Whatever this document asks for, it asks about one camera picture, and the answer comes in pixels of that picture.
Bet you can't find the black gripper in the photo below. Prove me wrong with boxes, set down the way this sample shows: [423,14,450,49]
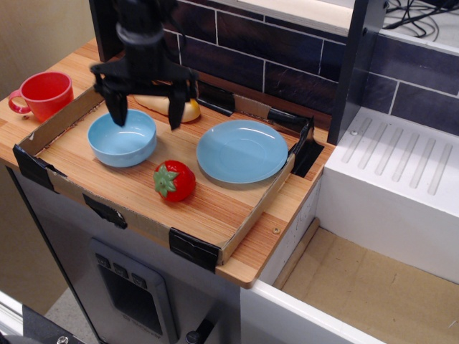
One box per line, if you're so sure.
[90,23,197,130]

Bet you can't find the light blue bowl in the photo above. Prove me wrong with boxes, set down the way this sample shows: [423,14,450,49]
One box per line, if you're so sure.
[87,110,157,168]

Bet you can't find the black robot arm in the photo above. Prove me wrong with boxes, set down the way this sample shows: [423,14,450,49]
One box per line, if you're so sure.
[90,1,197,130]

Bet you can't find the light blue plate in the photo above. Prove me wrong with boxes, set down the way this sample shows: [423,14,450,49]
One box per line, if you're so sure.
[197,120,288,183]

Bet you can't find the toy bread loaf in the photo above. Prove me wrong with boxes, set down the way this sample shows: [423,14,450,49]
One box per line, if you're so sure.
[133,90,201,123]

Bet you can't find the red toy strawberry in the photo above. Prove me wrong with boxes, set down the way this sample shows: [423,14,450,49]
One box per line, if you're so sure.
[153,160,196,202]

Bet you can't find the red plastic cup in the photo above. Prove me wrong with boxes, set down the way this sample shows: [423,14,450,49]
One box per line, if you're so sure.
[8,71,74,123]

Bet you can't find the grey toy oven front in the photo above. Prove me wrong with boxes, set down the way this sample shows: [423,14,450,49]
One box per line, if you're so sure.
[13,172,241,343]

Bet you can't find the black device bottom left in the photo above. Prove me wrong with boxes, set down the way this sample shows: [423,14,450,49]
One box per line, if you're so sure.
[1,305,90,343]

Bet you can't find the white toy sink unit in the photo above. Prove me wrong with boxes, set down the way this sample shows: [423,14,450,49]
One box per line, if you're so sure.
[241,109,458,343]

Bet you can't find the dark vertical post left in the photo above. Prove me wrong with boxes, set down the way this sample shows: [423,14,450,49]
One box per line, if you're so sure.
[89,0,123,62]

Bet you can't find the dark vertical post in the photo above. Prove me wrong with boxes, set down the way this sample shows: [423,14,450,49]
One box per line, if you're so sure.
[328,0,387,145]
[89,0,123,62]

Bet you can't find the cardboard tray frame with tape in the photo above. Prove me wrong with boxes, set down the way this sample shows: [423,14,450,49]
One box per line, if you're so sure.
[13,53,326,276]

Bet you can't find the dark vertical post right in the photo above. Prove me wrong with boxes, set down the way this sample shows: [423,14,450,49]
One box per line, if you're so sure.
[328,0,387,145]

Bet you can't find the black cables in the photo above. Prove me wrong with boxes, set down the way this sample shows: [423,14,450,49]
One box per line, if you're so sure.
[382,0,459,39]

